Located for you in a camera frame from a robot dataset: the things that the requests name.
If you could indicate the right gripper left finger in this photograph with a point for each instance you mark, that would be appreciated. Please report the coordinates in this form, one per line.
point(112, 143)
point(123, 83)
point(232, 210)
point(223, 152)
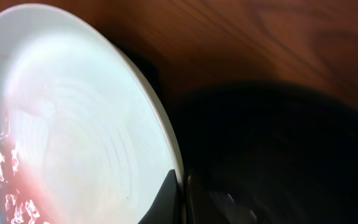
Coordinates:
point(166, 206)

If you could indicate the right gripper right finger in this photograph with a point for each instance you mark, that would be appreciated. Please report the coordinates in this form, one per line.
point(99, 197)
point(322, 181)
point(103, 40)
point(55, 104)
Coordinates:
point(207, 206)

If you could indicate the mint plate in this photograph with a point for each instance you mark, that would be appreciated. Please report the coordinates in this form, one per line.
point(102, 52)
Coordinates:
point(84, 138)

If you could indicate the black round tray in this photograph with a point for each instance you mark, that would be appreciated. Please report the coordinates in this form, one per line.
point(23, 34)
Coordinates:
point(288, 153)

